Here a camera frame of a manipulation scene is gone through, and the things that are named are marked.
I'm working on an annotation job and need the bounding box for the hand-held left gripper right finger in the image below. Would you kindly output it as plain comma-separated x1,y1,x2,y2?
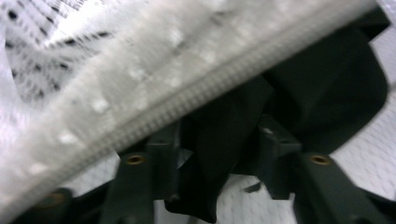
257,115,390,224

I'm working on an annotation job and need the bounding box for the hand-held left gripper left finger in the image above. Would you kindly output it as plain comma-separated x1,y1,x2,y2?
99,121,182,224

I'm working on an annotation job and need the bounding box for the black cloth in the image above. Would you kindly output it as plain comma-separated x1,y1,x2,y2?
163,6,392,224

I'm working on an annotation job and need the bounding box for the white mesh laundry bag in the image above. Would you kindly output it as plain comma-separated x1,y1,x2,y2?
0,0,396,224

